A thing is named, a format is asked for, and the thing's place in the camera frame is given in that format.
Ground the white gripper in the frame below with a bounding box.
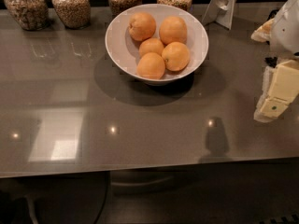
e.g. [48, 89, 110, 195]
[251, 0, 299, 123]

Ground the middle small orange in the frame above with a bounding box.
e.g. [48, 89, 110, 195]
[139, 38, 164, 57]

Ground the white ceramic bowl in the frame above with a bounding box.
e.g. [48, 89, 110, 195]
[105, 4, 208, 86]

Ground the far left glass grain jar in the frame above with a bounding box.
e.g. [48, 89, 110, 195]
[4, 0, 49, 31]

